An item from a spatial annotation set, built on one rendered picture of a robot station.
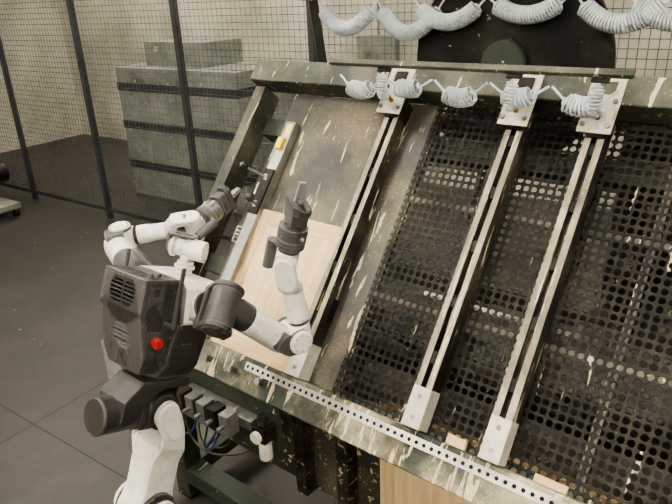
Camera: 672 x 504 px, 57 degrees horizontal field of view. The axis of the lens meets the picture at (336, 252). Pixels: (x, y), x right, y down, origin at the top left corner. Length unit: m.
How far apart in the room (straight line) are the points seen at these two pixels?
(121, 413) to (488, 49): 1.85
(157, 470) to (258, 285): 0.77
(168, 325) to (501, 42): 1.61
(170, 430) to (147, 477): 0.17
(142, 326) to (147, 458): 0.49
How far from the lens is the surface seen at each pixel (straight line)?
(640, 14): 2.37
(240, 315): 1.82
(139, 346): 1.86
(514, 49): 2.56
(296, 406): 2.17
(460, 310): 1.95
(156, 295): 1.83
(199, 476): 2.99
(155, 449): 2.11
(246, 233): 2.53
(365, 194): 2.24
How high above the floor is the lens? 2.14
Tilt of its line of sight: 23 degrees down
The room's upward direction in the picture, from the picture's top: 2 degrees counter-clockwise
